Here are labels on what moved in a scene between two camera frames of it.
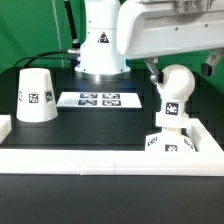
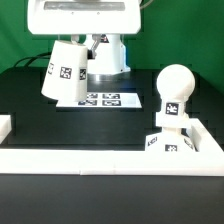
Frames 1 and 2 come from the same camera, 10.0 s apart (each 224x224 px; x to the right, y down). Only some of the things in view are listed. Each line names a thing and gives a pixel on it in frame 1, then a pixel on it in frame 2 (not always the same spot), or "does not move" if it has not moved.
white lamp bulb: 177,87 does not move
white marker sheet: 98,100 does not move
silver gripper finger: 158,75 -> 74,37
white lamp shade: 36,96 -> 66,75
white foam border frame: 206,160 does not move
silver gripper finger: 215,54 -> 92,52
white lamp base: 170,139 does not move
